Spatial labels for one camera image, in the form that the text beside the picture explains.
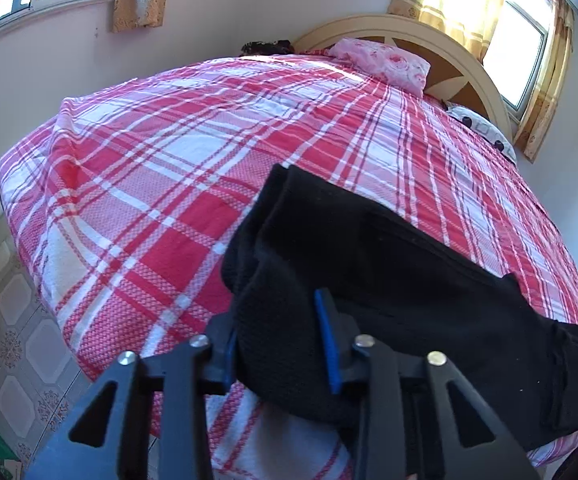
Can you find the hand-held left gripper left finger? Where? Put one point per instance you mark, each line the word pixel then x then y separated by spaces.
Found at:
pixel 229 360

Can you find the pink floral pillow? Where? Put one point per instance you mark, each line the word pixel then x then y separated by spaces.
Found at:
pixel 386 62

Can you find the white pillow with dark pattern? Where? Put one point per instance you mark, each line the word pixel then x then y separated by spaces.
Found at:
pixel 486 127

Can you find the dark patterned cloth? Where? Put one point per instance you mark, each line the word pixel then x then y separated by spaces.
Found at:
pixel 266 47

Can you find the red plaid bed sheet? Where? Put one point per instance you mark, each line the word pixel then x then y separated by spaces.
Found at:
pixel 169 160

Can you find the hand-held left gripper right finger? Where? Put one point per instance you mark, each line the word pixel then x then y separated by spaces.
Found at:
pixel 326 335

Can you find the black pants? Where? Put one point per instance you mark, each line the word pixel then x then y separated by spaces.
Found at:
pixel 394 280

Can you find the cream wooden headboard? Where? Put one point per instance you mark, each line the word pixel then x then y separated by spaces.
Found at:
pixel 449 70

